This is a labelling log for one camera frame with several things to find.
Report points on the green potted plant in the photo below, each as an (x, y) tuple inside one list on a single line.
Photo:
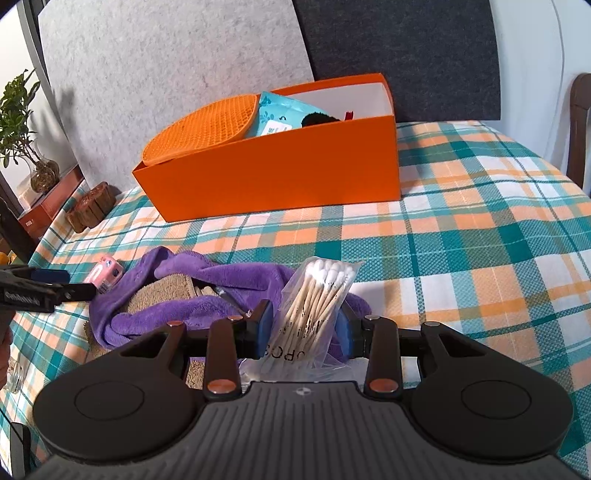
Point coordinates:
[(18, 115)]

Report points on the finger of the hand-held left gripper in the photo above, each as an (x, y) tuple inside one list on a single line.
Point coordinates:
[(51, 275), (74, 292)]

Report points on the dark felt panel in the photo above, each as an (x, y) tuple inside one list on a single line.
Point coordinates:
[(415, 46)]

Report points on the reddish wooden box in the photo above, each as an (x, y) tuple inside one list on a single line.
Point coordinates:
[(46, 207)]

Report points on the round glass vase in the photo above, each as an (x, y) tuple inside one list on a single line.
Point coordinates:
[(45, 177)]

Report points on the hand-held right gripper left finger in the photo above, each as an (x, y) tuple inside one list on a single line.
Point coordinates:
[(261, 330)]

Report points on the orange honeycomb silicone mat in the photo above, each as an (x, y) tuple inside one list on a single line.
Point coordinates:
[(198, 124)]

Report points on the dark red teddy bear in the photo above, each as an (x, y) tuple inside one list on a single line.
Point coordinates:
[(318, 119)]

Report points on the purple towel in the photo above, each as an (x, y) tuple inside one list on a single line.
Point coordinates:
[(240, 281)]

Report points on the clear glass jar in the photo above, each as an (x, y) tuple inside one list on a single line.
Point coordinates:
[(14, 377)]

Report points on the plaid tablecloth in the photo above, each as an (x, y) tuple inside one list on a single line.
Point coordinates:
[(461, 230)]

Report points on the grey felt panel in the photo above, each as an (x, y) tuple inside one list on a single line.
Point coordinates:
[(161, 60)]

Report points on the small pink box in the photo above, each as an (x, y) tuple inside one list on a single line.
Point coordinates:
[(104, 270)]

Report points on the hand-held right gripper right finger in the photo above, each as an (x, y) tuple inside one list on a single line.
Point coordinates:
[(344, 332)]

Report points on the dark wooden chair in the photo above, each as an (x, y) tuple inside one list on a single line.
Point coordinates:
[(581, 129)]

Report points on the brown towel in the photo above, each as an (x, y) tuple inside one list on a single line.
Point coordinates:
[(157, 295)]

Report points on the orange cardboard box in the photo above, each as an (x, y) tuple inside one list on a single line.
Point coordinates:
[(277, 175)]

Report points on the light blue wet wipes packet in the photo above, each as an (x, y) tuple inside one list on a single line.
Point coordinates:
[(277, 110)]

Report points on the bag of cotton swabs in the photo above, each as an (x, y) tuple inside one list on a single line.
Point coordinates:
[(314, 295)]

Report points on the carved wooden block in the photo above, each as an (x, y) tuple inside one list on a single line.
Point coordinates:
[(92, 207)]

